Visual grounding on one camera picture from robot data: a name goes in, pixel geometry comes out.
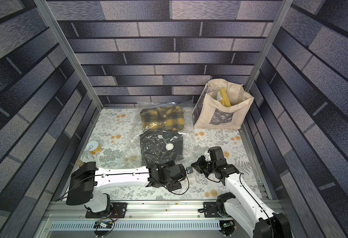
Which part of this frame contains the clear plastic vacuum bag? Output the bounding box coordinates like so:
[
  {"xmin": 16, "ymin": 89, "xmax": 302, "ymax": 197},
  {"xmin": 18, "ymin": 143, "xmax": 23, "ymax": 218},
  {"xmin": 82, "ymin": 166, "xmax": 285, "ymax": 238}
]
[{"xmin": 119, "ymin": 100, "xmax": 196, "ymax": 169}]

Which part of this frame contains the yellow black plaid shirt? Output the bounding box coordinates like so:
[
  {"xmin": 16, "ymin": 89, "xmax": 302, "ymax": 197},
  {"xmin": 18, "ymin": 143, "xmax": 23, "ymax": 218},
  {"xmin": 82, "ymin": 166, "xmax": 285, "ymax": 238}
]
[{"xmin": 140, "ymin": 106, "xmax": 185, "ymax": 131}]

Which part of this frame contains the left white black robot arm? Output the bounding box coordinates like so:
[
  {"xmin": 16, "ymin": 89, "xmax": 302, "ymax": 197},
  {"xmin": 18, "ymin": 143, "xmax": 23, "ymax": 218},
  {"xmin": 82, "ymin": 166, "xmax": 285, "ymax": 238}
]
[{"xmin": 63, "ymin": 162, "xmax": 187, "ymax": 213}]

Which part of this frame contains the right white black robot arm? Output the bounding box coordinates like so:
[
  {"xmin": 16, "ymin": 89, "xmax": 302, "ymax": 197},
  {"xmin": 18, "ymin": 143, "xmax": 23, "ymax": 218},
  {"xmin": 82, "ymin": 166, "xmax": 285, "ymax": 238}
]
[{"xmin": 191, "ymin": 146, "xmax": 292, "ymax": 238}]

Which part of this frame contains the white vacuum bag valve cap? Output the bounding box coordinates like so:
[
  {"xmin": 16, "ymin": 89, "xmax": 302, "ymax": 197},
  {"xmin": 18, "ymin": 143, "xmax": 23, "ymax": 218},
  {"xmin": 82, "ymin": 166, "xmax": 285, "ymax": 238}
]
[{"xmin": 165, "ymin": 143, "xmax": 174, "ymax": 151}]

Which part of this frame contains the beige canvas tote bag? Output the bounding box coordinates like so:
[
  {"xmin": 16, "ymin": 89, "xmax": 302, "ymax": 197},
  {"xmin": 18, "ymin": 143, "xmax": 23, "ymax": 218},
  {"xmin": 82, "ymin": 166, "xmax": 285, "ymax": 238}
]
[{"xmin": 192, "ymin": 79, "xmax": 254, "ymax": 130}]

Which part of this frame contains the right small circuit board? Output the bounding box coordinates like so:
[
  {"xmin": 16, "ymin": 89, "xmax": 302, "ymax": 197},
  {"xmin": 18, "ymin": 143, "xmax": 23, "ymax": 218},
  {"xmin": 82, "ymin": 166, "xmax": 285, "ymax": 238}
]
[{"xmin": 219, "ymin": 221, "xmax": 235, "ymax": 237}]

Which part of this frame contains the small circuit board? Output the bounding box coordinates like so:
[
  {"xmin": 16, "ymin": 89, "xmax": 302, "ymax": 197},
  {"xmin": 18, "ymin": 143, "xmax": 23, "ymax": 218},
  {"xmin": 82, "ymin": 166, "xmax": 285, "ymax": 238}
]
[
  {"xmin": 94, "ymin": 220, "xmax": 113, "ymax": 230},
  {"xmin": 219, "ymin": 221, "xmax": 235, "ymax": 237}
]

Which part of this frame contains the yellow item in tote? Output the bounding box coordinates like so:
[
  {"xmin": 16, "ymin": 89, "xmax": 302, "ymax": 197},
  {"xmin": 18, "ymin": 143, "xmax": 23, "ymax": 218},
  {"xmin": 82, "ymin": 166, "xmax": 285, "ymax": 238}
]
[{"xmin": 217, "ymin": 88, "xmax": 231, "ymax": 107}]

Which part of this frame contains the white round tape roll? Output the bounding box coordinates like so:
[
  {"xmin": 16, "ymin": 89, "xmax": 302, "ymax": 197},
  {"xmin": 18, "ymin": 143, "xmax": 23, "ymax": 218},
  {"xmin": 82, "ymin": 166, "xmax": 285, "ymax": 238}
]
[{"xmin": 86, "ymin": 141, "xmax": 101, "ymax": 155}]

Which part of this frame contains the left small circuit board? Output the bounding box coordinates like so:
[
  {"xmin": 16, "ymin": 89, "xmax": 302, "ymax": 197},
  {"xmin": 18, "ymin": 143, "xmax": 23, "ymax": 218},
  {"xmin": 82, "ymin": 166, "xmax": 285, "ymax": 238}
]
[{"xmin": 94, "ymin": 220, "xmax": 113, "ymax": 230}]

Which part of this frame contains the small yellow capped bottle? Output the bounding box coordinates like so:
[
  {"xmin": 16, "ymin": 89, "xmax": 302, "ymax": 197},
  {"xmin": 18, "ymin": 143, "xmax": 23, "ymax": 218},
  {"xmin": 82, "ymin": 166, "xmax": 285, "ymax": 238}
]
[{"xmin": 75, "ymin": 160, "xmax": 85, "ymax": 167}]

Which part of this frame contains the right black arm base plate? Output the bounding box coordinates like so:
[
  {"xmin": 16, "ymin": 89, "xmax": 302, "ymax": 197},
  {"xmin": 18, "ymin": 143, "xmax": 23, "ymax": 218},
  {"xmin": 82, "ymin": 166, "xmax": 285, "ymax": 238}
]
[{"xmin": 203, "ymin": 202, "xmax": 230, "ymax": 218}]

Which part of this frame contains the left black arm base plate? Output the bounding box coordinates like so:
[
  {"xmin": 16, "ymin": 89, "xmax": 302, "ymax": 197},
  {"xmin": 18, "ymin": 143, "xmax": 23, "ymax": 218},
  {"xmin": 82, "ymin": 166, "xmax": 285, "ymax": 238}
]
[{"xmin": 85, "ymin": 202, "xmax": 128, "ymax": 219}]

